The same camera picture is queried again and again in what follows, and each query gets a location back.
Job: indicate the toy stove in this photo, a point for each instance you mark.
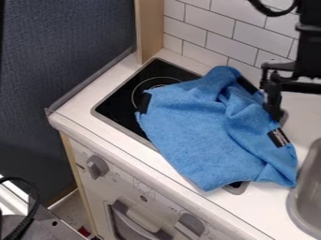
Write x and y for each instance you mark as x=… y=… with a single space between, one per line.
x=125 y=103

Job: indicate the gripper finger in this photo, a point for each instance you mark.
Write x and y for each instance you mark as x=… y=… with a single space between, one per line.
x=274 y=104

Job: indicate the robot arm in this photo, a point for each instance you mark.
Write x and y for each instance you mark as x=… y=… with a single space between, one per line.
x=310 y=37

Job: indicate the blue cloth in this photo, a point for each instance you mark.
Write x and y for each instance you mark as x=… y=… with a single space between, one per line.
x=209 y=131

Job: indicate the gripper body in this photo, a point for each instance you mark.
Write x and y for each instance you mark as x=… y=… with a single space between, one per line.
x=292 y=84

